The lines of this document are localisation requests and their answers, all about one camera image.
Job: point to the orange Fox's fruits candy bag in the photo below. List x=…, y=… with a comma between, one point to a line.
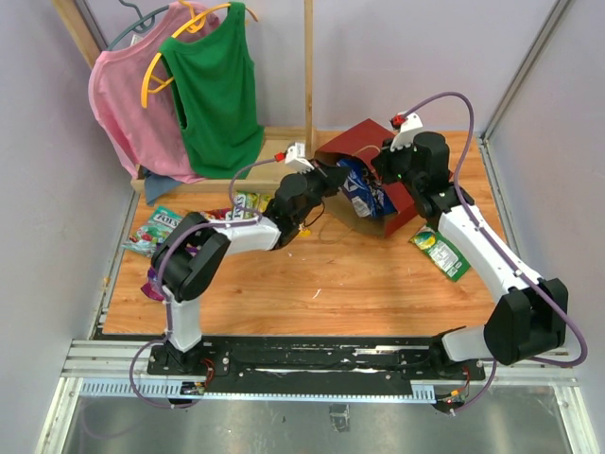
x=217, y=214

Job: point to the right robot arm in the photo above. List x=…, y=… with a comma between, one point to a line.
x=527, y=319

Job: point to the purple snack pack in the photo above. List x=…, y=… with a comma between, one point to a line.
x=150, y=288

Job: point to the wooden clothes rack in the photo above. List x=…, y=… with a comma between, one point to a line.
x=276, y=138

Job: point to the teal hanger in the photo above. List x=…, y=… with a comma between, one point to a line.
x=143, y=24

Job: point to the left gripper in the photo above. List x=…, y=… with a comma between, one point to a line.
x=332, y=177

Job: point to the aluminium rail frame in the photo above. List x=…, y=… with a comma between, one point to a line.
x=105, y=360

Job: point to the red paper bag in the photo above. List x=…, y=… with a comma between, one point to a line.
x=363, y=141

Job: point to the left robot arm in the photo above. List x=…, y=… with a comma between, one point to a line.
x=187, y=261

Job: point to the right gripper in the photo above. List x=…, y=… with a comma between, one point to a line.
x=383, y=159

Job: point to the pink shirt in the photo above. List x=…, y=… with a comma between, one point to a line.
x=141, y=137

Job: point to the green candy bag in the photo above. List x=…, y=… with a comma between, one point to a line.
x=442, y=253

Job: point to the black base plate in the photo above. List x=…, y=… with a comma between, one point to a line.
x=309, y=365

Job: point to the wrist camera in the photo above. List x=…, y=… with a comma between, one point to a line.
x=294, y=156
x=406, y=126

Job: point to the teal Fox's candy bag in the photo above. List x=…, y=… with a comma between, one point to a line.
x=147, y=238

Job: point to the dark blue snack wrapper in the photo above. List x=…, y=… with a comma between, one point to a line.
x=364, y=191

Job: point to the green Fox's spring tea bag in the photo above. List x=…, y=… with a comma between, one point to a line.
x=248, y=205

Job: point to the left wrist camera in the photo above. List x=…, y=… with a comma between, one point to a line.
x=294, y=156

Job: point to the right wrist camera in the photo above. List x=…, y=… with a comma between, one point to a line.
x=406, y=126

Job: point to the green tank top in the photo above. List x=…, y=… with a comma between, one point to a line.
x=214, y=95

